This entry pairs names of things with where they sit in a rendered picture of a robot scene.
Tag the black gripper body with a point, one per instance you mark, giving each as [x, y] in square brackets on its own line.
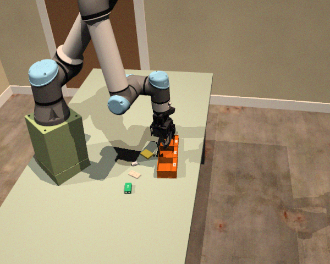
[161, 126]

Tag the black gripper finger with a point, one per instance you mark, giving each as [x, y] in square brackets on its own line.
[172, 132]
[161, 140]

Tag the orange rack of bins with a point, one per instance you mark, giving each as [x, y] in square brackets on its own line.
[168, 159]

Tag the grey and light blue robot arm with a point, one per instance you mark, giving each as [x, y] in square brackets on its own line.
[49, 75]

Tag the cream domino tile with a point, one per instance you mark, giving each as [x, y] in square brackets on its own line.
[134, 174]

